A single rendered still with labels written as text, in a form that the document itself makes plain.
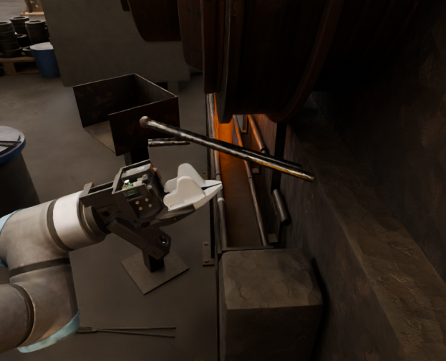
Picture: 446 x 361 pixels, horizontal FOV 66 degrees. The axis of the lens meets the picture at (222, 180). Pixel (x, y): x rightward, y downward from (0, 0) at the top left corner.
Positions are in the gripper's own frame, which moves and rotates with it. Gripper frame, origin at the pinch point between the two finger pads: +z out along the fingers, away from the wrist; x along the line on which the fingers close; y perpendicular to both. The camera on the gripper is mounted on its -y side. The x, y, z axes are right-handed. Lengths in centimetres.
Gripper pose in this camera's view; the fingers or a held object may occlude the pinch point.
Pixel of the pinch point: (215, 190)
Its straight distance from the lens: 55.4
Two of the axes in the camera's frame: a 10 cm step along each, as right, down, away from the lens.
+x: -0.6, -5.7, 8.2
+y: -3.1, -7.7, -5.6
